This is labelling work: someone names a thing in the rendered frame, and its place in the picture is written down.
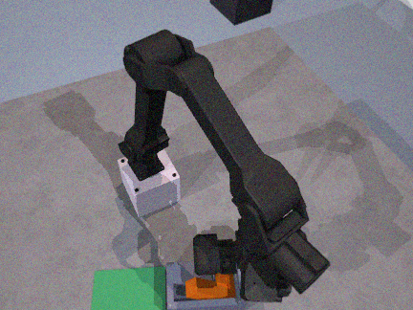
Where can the orange l-shaped part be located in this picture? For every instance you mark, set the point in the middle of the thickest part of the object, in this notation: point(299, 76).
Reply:
point(200, 288)

